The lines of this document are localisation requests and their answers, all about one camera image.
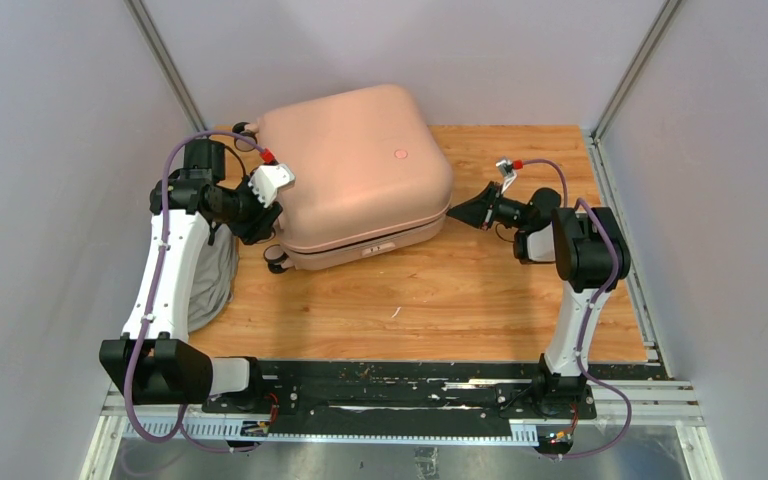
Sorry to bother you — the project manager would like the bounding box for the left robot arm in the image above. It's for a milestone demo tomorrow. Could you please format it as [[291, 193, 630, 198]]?
[[99, 130, 295, 413]]

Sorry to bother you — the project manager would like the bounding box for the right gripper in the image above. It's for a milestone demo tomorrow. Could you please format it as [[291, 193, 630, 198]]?
[[448, 181, 532, 231]]

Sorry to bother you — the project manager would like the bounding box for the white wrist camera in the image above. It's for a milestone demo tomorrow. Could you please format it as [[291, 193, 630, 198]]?
[[495, 157, 524, 195], [247, 150, 296, 207]]

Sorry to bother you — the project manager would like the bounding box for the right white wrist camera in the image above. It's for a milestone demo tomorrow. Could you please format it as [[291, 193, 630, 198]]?
[[495, 157, 524, 195]]

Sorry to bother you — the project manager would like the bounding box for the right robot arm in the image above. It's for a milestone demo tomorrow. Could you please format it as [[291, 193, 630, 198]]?
[[447, 182, 632, 418]]

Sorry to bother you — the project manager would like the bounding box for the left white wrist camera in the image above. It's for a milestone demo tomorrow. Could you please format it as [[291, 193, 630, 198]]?
[[247, 150, 296, 207]]

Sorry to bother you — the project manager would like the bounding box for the aluminium frame rail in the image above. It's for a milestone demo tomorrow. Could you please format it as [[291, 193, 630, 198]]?
[[81, 377, 722, 479]]

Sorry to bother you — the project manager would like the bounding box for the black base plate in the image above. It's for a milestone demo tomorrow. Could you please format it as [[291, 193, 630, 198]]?
[[193, 360, 607, 440]]

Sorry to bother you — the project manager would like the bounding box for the grey cloth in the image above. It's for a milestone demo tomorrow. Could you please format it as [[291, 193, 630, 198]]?
[[187, 225, 239, 333]]

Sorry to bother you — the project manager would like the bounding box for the pink hard-shell suitcase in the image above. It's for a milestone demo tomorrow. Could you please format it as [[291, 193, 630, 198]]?
[[232, 84, 454, 274]]

